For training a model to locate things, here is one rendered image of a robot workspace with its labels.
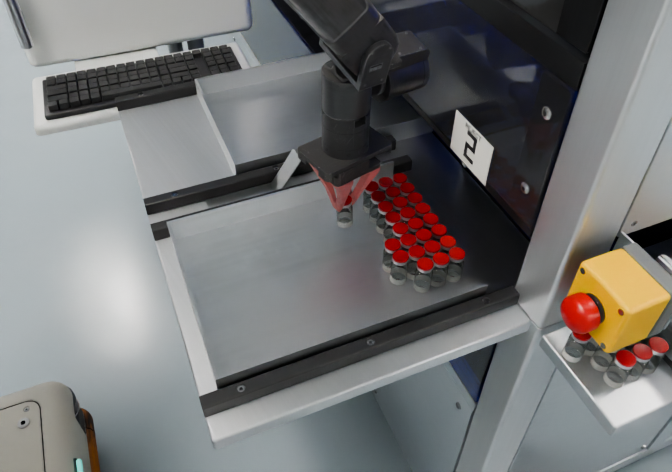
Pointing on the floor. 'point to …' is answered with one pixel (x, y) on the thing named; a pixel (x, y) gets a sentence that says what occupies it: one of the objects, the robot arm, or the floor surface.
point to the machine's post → (582, 199)
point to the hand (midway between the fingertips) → (343, 201)
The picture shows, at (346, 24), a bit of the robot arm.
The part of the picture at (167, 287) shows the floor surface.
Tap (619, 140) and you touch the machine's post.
